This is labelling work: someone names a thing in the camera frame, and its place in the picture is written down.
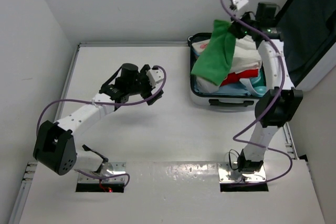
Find metal base plate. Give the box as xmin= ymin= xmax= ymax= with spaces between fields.
xmin=217 ymin=162 xmax=266 ymax=184
xmin=77 ymin=162 xmax=128 ymax=184

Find light blue shirt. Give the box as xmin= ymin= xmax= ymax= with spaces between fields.
xmin=194 ymin=81 xmax=251 ymax=96

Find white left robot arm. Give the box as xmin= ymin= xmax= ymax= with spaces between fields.
xmin=33 ymin=63 xmax=167 ymax=180

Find red cloth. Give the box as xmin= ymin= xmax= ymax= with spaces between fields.
xmin=221 ymin=69 xmax=259 ymax=86

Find green towel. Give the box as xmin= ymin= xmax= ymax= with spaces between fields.
xmin=191 ymin=19 xmax=236 ymax=86

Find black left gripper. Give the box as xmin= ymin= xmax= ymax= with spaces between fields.
xmin=127 ymin=65 xmax=162 ymax=104

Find white pleated skirt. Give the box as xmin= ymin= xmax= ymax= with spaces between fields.
xmin=229 ymin=35 xmax=262 ymax=73

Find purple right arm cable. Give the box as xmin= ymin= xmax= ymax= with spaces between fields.
xmin=219 ymin=0 xmax=293 ymax=187

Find teal headphones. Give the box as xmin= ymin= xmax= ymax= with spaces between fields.
xmin=239 ymin=70 xmax=267 ymax=97

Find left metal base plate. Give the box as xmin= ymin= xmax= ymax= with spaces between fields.
xmin=77 ymin=162 xmax=128 ymax=184

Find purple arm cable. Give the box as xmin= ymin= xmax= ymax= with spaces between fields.
xmin=36 ymin=65 xmax=167 ymax=188
xmin=219 ymin=0 xmax=293 ymax=187

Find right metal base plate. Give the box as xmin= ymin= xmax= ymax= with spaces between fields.
xmin=217 ymin=162 xmax=266 ymax=184

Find striped white wipes box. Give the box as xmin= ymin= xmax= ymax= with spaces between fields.
xmin=191 ymin=39 xmax=210 ymax=58

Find white tissue roll pack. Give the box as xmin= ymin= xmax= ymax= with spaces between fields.
xmin=196 ymin=77 xmax=219 ymax=93

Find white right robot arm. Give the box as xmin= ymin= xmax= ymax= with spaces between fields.
xmin=233 ymin=2 xmax=303 ymax=173

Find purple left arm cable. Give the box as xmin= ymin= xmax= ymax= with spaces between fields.
xmin=36 ymin=65 xmax=167 ymax=188

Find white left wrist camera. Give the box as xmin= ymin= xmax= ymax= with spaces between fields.
xmin=146 ymin=69 xmax=164 ymax=87

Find grey suitcase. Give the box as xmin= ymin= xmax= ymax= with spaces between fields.
xmin=190 ymin=0 xmax=335 ymax=107

